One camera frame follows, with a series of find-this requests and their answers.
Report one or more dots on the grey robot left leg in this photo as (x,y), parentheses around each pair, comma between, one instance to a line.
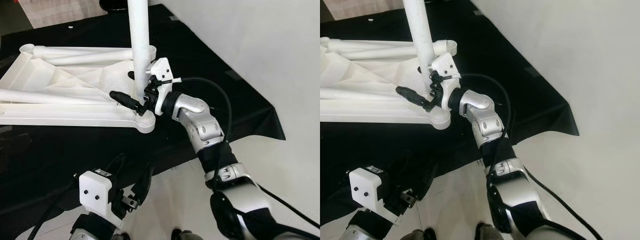
(415,234)

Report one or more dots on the black tablecloth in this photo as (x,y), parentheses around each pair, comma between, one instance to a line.
(75,145)
(380,145)

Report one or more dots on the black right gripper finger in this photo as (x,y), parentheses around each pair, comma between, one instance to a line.
(421,71)
(127,102)
(414,98)
(132,75)

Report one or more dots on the grey robot leg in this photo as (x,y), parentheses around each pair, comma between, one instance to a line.
(415,234)
(192,235)
(495,234)

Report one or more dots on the black wok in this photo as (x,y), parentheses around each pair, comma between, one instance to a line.
(112,5)

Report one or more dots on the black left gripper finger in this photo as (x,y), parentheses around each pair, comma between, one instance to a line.
(116,164)
(428,179)
(145,181)

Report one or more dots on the clear tape patch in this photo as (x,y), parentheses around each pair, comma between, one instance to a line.
(531,71)
(478,12)
(174,18)

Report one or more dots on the grey robot right leg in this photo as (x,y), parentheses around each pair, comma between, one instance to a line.
(495,234)
(192,235)

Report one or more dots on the white plastic table leg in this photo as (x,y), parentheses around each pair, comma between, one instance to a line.
(139,40)
(50,96)
(380,53)
(350,93)
(419,35)
(370,45)
(90,59)
(75,50)

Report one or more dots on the white plastic table top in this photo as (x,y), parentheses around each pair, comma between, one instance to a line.
(75,117)
(375,112)

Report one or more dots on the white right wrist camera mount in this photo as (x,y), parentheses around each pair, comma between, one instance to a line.
(445,65)
(161,67)

